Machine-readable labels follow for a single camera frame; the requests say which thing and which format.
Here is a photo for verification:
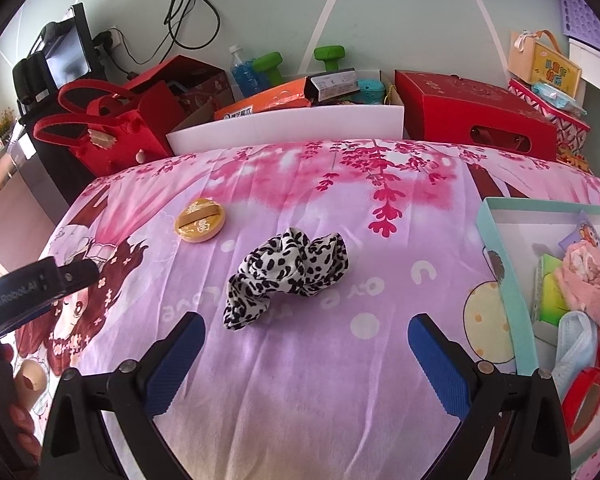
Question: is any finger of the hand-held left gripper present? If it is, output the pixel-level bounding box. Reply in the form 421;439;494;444
55;261;102;295

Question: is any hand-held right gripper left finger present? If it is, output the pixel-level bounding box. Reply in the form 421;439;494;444
39;311;207;480

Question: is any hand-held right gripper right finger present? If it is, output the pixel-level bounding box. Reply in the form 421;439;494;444
407;312;573;480

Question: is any teal shallow cardboard box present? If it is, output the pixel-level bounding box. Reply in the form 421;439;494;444
476;196;600;466

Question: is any green tissue pack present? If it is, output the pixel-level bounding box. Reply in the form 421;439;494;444
531;254;573;326

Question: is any leopard print scrunchie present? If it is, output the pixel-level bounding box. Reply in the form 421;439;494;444
222;227;352;332

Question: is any blue face mask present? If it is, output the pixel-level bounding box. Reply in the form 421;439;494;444
550;310;600;396

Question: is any red tape roll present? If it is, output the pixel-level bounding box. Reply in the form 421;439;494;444
561;367;600;443

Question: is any pink lace cloth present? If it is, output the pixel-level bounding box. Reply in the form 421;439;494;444
552;240;600;331

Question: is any purple baby wipes pack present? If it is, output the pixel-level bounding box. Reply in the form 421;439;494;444
557;212;600;256

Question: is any person's left hand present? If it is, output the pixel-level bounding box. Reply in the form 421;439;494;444
7;402;42;443

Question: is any brown wooden cabinet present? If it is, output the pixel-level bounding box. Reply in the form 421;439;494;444
0;125;81;271

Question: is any red felt handbag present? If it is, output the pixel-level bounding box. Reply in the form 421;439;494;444
33;81;176;177

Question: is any black bag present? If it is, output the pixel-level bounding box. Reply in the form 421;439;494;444
12;55;51;108

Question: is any open dark red box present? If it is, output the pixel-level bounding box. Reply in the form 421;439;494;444
125;55;230;131

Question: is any black monitor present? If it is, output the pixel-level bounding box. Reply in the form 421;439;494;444
40;4;95;83

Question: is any yellow orange printed box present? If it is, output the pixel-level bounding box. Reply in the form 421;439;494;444
557;142;593;173

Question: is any red gift box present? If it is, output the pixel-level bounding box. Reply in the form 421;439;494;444
394;70;558;162

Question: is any orange cardboard box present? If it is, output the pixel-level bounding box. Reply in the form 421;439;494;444
213;77;313;122

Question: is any white foam board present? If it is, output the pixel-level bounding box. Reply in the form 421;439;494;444
166;92;406;157

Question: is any blue liquid bottle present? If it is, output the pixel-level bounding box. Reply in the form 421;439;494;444
228;45;261;98

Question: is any red white patterned box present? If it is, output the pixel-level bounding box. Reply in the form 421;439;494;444
509;78;592;153

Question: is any teal plastic toy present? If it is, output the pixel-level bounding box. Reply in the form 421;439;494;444
355;79;385;103

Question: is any green dumbbell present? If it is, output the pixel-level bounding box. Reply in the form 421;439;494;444
251;52;284;87
313;46;353;77

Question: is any teal wet wipes packet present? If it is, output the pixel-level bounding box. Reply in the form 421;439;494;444
532;82;587;116

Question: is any grey labelled carton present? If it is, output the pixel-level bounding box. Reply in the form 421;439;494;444
309;67;361;102

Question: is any white desk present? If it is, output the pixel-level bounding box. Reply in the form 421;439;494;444
569;37;600;111

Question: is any wall power socket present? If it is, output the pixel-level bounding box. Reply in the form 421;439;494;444
96;29;121;53

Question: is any black cable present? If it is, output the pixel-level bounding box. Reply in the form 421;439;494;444
167;0;222;51

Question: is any beige gift box with handle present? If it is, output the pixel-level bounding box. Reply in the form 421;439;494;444
507;30;583;98

